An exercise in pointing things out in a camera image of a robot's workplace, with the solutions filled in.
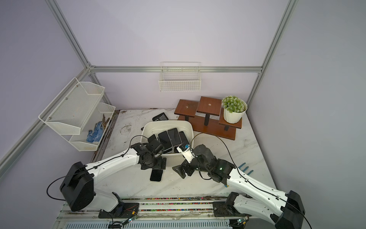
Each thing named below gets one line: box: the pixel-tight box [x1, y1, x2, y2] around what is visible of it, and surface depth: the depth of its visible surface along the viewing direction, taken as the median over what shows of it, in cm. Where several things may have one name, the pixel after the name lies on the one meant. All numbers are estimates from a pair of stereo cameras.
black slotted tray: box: [152, 112, 169, 122], surface depth 117 cm
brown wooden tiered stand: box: [173, 96, 243, 141], surface depth 100 cm
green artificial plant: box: [221, 95, 245, 114], surface depth 83 cm
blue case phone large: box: [178, 131, 191, 152], surface depth 100 cm
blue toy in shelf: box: [86, 121, 104, 143], surface depth 89 cm
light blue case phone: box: [167, 127, 183, 147], surface depth 98 cm
